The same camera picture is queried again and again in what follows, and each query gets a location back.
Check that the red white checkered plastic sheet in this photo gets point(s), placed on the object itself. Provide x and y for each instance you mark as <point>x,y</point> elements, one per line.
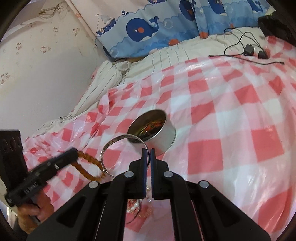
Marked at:
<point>231,115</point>

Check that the silver metal bangle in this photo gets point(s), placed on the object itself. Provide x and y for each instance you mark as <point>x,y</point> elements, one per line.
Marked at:
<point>103,150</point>

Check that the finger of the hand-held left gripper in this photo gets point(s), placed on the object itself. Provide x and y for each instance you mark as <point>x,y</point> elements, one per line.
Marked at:
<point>60,161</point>

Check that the thin black rod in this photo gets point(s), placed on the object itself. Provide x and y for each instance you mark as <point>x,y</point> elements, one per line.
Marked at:
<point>242,57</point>

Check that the round silver metal tin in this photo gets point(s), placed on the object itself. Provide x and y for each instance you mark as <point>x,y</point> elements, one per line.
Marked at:
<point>164,141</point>

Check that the blue whale print pillow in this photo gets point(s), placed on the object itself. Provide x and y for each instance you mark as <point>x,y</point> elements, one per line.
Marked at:
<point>219,11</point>
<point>143,30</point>

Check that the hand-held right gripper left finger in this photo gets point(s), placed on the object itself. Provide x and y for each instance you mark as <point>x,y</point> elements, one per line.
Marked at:
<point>144,178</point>

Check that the dark panel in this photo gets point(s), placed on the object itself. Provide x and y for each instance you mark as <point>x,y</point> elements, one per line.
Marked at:
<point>11,153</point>

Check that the small black power adapter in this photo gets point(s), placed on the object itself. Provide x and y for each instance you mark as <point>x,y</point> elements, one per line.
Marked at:
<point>263,55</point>

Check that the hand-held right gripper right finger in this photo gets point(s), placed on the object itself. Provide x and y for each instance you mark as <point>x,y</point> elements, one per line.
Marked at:
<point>159,183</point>

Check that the black jacket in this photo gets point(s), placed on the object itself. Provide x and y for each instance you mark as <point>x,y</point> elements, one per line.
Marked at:
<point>277,23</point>

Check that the person's left hand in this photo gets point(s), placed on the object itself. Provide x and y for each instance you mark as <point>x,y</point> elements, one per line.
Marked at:
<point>32,213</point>

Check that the white striped bed sheet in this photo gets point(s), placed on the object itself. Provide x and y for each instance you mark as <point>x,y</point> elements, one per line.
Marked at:
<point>111,76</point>

